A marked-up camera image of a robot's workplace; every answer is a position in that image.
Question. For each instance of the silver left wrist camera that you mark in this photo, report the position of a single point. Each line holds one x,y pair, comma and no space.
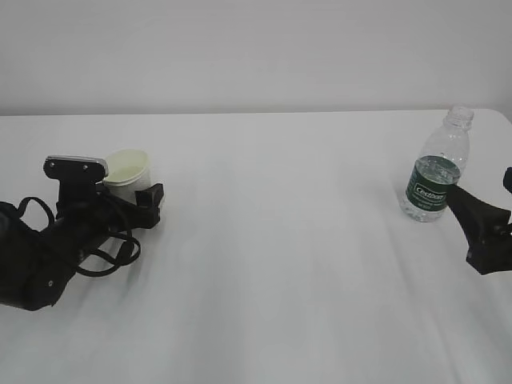
75,169

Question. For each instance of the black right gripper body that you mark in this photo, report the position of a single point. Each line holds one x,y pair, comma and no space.
489,252

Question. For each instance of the white paper cup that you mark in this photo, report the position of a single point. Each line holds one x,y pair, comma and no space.
129,171

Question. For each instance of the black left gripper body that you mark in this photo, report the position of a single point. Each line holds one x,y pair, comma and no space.
83,223

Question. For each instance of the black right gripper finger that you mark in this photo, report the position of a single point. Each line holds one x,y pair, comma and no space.
507,178
480,221

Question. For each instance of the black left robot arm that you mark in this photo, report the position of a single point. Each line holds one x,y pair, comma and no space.
33,273

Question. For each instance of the clear water bottle green label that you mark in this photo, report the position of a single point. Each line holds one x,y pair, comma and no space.
440,164

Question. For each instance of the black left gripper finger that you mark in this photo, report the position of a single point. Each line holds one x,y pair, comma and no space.
150,199

